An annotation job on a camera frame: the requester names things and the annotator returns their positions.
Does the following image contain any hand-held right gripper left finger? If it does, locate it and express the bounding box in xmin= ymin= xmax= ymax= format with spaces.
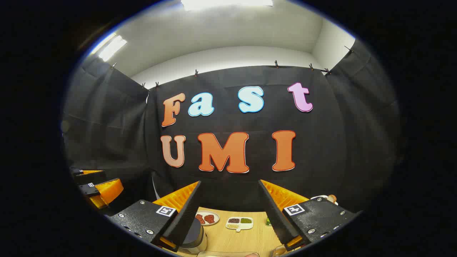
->
xmin=107 ymin=180 xmax=202 ymax=252

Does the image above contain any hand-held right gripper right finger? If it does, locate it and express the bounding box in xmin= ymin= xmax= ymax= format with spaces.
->
xmin=258 ymin=180 xmax=363 ymax=251

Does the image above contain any dark grey rice cooker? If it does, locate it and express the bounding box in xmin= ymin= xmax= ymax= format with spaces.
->
xmin=177 ymin=217 xmax=208 ymax=255

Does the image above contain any white round plate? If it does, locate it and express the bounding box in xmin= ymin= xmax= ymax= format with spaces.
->
xmin=196 ymin=211 xmax=220 ymax=226

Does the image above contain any white divided dish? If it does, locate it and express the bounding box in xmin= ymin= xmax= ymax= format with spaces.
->
xmin=226 ymin=217 xmax=254 ymax=232

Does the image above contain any white toaster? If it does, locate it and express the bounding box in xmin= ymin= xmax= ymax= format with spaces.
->
xmin=310 ymin=195 xmax=338 ymax=206

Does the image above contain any ceiling light panel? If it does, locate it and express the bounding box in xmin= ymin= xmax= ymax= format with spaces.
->
xmin=180 ymin=0 xmax=274 ymax=11
xmin=91 ymin=33 xmax=128 ymax=62

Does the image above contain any row of cloth clips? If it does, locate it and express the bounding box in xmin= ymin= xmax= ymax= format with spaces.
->
xmin=111 ymin=46 xmax=354 ymax=89

